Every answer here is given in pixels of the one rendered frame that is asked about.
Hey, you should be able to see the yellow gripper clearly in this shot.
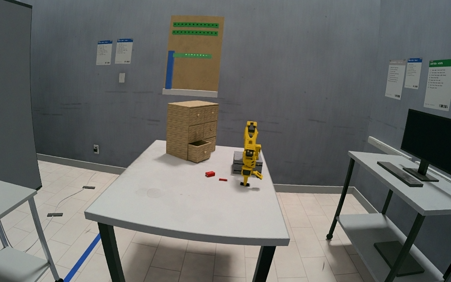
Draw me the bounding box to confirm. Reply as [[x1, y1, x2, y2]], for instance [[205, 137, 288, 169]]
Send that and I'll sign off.
[[241, 165, 263, 186]]

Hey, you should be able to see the wooden chest of drawers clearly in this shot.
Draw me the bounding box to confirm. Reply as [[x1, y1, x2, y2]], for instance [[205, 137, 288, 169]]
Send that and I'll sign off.
[[166, 101, 219, 161]]

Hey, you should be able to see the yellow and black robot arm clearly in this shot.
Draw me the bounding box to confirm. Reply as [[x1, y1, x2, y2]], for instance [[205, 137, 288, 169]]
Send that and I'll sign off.
[[243, 121, 260, 168]]

